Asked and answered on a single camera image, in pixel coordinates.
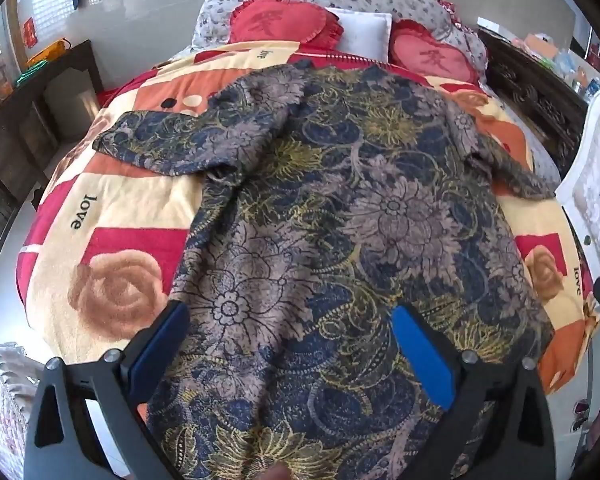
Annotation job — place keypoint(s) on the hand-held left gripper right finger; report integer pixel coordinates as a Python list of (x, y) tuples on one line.
[(422, 357)]

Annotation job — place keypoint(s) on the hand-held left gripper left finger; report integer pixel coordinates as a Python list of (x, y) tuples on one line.
[(160, 342)]

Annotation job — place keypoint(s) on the dark floral patterned garment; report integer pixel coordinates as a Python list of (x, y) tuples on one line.
[(330, 210)]

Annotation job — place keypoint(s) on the red orange rose blanket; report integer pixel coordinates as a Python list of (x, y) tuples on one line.
[(120, 210)]

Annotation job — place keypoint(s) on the white lace cloth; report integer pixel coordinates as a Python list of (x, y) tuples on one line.
[(7, 410)]

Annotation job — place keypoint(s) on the pile of colourful packets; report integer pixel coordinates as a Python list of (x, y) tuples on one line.
[(565, 65)]

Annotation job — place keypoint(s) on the dark wooden cabinet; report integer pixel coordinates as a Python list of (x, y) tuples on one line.
[(10, 135)]

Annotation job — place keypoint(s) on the red heart pillow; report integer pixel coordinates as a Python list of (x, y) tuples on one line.
[(280, 22), (425, 52)]

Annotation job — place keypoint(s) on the yellow flat object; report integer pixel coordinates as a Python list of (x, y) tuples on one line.
[(47, 52)]

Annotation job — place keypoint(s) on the white pillow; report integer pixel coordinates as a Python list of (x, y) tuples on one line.
[(365, 30)]

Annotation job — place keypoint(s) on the red wall paper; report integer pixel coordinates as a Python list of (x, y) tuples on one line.
[(30, 32)]

